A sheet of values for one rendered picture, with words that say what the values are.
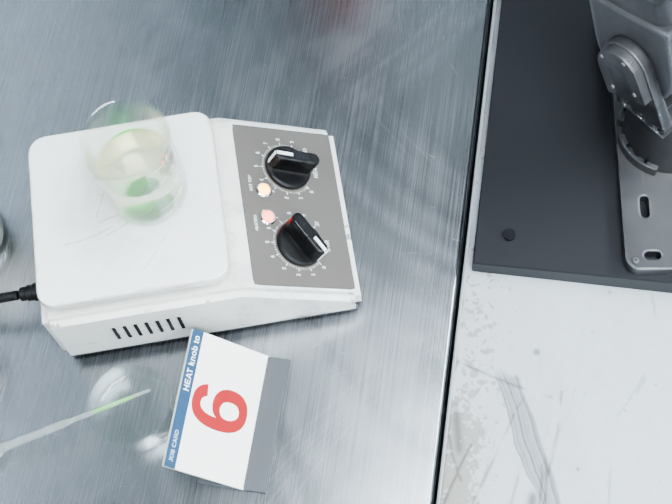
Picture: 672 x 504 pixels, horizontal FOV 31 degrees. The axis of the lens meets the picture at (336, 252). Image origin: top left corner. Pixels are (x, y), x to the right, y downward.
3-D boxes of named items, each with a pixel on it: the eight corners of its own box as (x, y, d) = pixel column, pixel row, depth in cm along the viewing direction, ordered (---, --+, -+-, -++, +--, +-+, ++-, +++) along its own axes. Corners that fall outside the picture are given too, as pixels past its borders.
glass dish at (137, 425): (182, 445, 80) (176, 436, 78) (98, 461, 80) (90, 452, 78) (172, 366, 82) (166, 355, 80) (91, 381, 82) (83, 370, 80)
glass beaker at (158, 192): (149, 141, 79) (121, 74, 72) (210, 188, 78) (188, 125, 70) (83, 206, 78) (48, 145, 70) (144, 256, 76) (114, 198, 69)
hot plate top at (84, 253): (211, 114, 80) (209, 107, 80) (233, 282, 76) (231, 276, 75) (30, 144, 80) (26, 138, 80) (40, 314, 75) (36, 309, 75)
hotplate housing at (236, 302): (334, 145, 88) (326, 87, 81) (363, 314, 83) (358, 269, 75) (26, 196, 88) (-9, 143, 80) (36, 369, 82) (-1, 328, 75)
